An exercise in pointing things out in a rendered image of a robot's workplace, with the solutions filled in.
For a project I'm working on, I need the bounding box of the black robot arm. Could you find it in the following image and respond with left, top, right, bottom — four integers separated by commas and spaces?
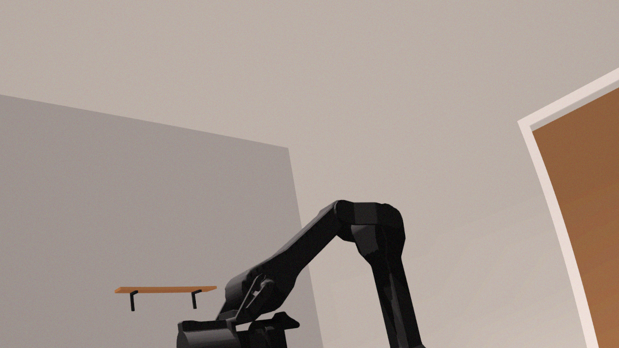
177, 200, 425, 348

